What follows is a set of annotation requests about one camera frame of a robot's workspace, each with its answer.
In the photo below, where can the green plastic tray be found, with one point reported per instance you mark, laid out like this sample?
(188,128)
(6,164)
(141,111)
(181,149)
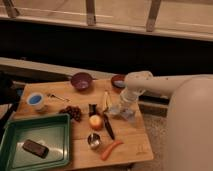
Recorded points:
(52,132)

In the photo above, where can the metal fork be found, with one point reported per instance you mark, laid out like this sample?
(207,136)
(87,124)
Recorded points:
(57,97)

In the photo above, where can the black handled knife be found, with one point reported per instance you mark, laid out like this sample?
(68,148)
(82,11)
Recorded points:
(108,127)

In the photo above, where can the small metal cup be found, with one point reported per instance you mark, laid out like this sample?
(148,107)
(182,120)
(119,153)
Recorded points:
(94,141)

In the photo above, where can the dark brown rectangular sponge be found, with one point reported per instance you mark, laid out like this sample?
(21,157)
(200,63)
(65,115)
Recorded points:
(35,148)

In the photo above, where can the wooden railing frame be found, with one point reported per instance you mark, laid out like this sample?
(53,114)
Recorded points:
(191,19)

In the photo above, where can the small black block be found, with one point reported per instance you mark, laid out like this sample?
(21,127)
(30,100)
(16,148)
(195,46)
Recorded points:
(92,109)

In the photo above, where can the orange carrot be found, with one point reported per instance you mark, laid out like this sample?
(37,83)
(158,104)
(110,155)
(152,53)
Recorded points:
(107,151)

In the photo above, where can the yellow banana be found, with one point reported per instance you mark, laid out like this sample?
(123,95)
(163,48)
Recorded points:
(105,100)

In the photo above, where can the bunch of dark grapes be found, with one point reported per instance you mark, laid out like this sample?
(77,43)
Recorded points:
(74,112)

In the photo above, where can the dark purple bowl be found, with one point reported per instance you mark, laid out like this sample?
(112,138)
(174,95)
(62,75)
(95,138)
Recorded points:
(81,81)

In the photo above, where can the white cup blue inside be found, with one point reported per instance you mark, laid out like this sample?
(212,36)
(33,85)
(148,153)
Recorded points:
(36,101)

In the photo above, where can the small red-brown bowl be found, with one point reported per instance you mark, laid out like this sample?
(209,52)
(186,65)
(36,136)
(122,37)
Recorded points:
(118,81)

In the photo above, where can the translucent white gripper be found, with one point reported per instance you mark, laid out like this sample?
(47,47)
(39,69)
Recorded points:
(124,107)

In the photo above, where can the yellow red apple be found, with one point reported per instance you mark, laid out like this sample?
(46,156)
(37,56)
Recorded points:
(96,122)

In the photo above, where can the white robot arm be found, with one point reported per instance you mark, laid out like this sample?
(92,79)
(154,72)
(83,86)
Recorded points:
(189,131)

